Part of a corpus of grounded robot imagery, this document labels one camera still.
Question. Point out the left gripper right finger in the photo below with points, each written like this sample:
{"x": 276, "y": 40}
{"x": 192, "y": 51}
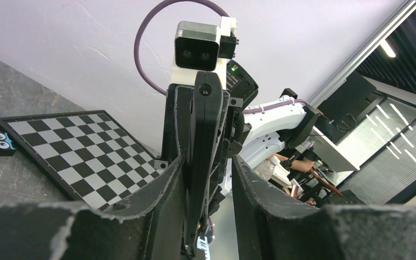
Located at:
{"x": 273, "y": 225}

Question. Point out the black white chessboard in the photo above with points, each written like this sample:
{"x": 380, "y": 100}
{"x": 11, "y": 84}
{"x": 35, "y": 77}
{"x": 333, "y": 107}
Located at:
{"x": 88, "y": 155}

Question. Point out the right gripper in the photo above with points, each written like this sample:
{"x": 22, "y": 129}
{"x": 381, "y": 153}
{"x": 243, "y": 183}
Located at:
{"x": 176, "y": 136}

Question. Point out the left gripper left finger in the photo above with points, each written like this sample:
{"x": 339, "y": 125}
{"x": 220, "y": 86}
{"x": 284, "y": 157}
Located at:
{"x": 145, "y": 225}

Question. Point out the black remote back up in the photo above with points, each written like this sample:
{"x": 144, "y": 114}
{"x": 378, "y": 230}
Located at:
{"x": 204, "y": 124}

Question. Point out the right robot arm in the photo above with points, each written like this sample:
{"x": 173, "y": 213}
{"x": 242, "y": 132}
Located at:
{"x": 259, "y": 131}

